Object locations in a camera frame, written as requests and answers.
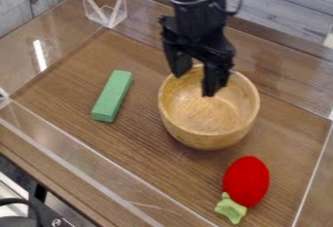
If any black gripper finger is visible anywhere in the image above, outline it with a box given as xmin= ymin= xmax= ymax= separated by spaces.
xmin=165 ymin=42 xmax=193 ymax=78
xmin=202 ymin=60 xmax=233 ymax=96

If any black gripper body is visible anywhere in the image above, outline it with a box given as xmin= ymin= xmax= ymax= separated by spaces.
xmin=159 ymin=0 xmax=236 ymax=63

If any wooden bowl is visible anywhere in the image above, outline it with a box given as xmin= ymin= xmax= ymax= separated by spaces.
xmin=158 ymin=64 xmax=261 ymax=150

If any red plush tomato toy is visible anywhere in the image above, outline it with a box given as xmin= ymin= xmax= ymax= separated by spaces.
xmin=214 ymin=156 xmax=270 ymax=225

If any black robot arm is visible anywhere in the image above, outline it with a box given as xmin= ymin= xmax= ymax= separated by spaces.
xmin=159 ymin=0 xmax=236 ymax=96

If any green rectangular block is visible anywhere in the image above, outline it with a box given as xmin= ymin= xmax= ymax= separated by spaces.
xmin=91 ymin=70 xmax=133 ymax=122

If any clear acrylic tray wall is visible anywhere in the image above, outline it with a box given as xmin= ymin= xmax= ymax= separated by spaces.
xmin=0 ymin=89 xmax=217 ymax=227

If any black table frame bracket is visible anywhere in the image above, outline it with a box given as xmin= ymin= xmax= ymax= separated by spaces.
xmin=28 ymin=184 xmax=74 ymax=227

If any black cable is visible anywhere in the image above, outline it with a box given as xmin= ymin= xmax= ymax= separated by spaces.
xmin=0 ymin=197 xmax=43 ymax=227

